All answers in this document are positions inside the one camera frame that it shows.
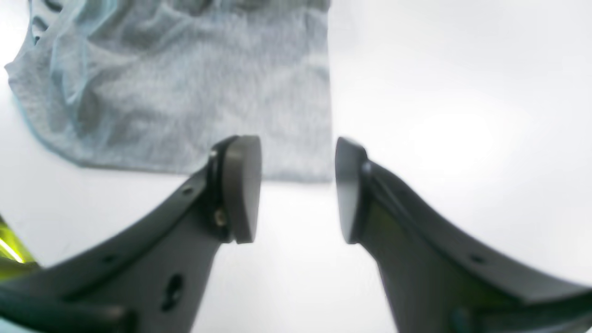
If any grey T-shirt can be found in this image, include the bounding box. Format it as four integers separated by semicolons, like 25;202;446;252
6;0;333;183

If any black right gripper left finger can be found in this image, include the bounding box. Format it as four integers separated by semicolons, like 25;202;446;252
1;136;262;333

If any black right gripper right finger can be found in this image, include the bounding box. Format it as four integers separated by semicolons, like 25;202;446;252
335;137;592;333

